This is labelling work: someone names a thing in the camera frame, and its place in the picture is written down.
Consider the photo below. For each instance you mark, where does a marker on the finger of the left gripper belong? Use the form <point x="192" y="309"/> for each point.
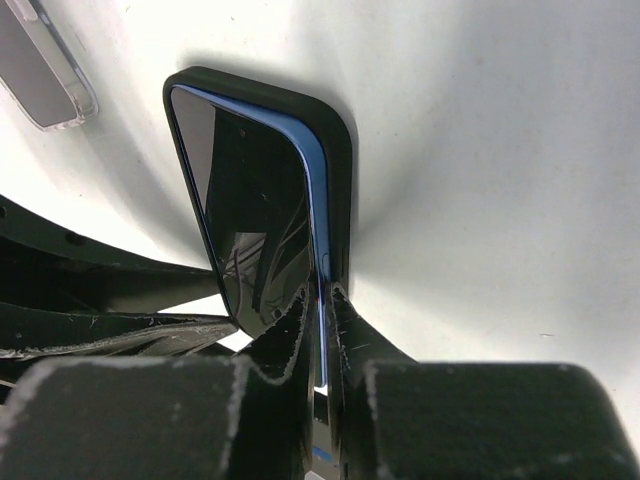
<point x="48" y="267"/>
<point x="32" y="333"/>

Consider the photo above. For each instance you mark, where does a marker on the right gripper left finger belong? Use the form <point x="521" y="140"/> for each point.
<point x="247" y="416"/>

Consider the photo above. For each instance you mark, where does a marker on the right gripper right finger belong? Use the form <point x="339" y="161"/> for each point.
<point x="392" y="417"/>

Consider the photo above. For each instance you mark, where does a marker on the clear magsafe phone case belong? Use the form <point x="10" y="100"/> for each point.
<point x="47" y="70"/>

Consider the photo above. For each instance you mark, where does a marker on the black phone case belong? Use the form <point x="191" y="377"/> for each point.
<point x="336" y="140"/>

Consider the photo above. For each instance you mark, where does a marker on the blue-edged black smartphone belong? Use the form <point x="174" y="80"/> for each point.
<point x="257" y="175"/>

